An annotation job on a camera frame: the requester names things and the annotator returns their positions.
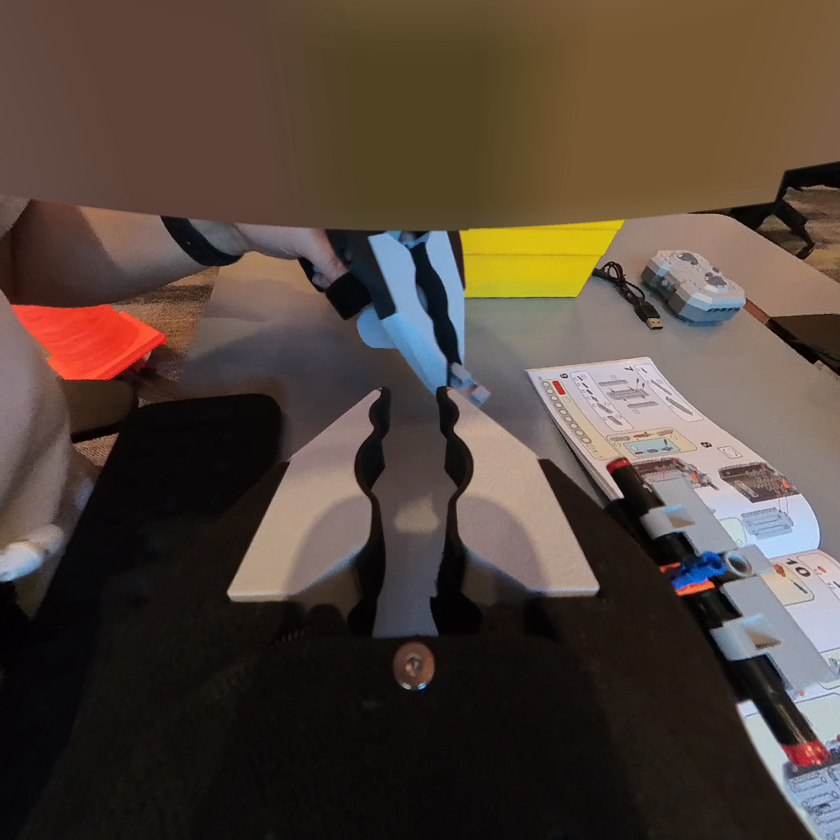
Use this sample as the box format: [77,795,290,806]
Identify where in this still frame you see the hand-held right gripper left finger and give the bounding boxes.
[226,387,392,636]

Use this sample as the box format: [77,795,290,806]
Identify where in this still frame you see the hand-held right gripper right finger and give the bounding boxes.
[430,386,601,636]

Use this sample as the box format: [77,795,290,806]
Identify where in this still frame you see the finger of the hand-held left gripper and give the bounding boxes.
[367,231,454,396]
[420,230,468,367]

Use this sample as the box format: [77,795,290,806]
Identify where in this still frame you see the yellow plastic bin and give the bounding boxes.
[458,220,626,299]

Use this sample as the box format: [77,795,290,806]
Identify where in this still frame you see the small light grey brick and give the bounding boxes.
[448,363,492,406]

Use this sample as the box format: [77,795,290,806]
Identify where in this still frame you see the white instruction booklet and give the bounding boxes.
[525,356,840,840]

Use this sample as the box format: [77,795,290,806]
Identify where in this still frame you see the black and grey brick assembly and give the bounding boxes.
[604,458,836,769]

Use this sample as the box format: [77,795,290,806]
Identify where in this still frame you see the black usb cable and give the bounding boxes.
[592,261,665,331]

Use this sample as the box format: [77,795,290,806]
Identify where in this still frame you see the grey remote controller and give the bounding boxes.
[640,248,748,326]

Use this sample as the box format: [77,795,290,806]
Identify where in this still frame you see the person's left forearm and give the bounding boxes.
[0,197,198,309]

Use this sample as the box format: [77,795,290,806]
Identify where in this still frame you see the grey desk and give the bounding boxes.
[177,213,840,840]

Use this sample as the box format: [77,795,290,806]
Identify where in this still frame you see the person's left hand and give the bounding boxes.
[233,223,350,290]

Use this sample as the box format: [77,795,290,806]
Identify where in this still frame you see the black wristband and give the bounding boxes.
[159,215,245,269]

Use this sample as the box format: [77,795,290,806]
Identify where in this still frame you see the smooth black armrest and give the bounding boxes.
[62,377,139,435]

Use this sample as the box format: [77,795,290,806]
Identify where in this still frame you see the orange traffic cone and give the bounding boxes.
[12,304,168,382]

